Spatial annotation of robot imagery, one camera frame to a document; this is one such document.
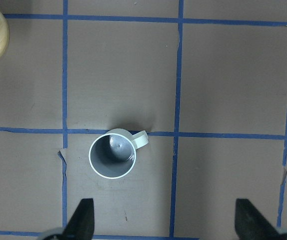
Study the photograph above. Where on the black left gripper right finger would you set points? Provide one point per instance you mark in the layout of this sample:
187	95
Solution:
250	224

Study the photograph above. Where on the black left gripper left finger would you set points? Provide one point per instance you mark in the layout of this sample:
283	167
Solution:
81	224

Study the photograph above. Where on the white mug grey inside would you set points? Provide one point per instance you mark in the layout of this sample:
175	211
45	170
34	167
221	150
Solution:
113	154

